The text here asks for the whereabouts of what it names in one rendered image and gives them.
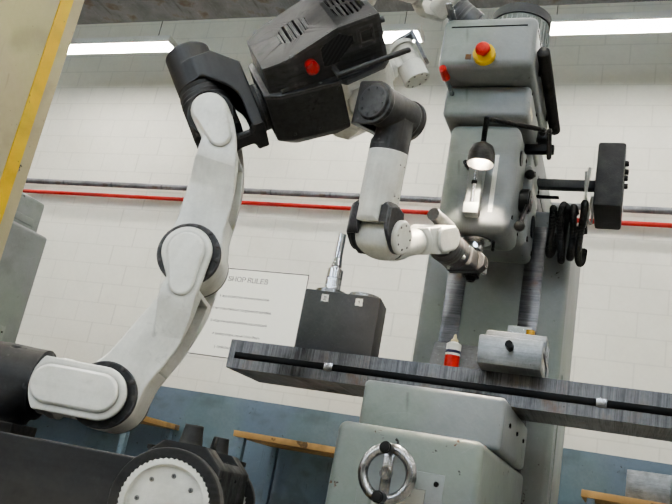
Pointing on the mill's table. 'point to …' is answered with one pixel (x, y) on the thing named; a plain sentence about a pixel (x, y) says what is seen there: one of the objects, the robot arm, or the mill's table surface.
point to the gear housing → (518, 104)
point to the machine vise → (497, 360)
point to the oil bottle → (452, 353)
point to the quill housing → (504, 190)
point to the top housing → (487, 77)
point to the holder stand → (341, 322)
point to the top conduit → (548, 89)
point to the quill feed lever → (523, 208)
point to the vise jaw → (520, 337)
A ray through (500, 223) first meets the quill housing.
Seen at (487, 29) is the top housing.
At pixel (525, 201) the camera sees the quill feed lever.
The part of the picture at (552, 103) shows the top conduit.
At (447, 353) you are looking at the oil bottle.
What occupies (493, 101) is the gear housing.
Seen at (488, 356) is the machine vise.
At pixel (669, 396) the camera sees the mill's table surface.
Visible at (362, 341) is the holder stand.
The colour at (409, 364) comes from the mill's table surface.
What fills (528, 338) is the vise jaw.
